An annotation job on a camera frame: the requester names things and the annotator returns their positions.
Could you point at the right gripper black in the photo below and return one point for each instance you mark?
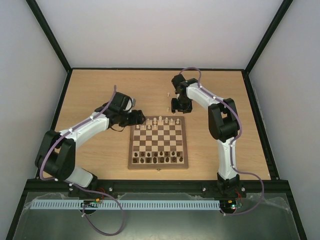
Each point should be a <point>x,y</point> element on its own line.
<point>181,107</point>

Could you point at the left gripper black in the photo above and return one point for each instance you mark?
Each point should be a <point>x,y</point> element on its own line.
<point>137,119</point>

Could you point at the white piece pair one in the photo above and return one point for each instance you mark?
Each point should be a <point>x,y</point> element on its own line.
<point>148,121</point>

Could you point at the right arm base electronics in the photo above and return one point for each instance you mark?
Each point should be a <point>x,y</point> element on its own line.
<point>230,206</point>

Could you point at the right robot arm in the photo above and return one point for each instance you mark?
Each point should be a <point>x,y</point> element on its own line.
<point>223,126</point>

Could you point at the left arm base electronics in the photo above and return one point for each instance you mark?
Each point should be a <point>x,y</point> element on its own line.
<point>89,206</point>

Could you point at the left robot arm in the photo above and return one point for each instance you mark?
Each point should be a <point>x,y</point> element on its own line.
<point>56,158</point>

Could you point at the wooden chess board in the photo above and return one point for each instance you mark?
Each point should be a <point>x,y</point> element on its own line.
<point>169,138</point>

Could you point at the dark pieces back row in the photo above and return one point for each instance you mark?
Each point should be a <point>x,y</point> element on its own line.
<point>145,154</point>

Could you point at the dark pieces row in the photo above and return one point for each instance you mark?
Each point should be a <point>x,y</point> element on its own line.
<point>145,154</point>
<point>158,160</point>

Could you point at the dark pieces front row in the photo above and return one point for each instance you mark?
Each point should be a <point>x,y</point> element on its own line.
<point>158,160</point>

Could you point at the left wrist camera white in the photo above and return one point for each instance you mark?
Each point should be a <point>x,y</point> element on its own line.
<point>133,102</point>

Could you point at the black aluminium frame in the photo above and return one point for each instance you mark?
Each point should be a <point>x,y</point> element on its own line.
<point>274,185</point>

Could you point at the grey slotted cable duct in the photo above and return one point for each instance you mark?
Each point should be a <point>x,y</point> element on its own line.
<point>72,204</point>

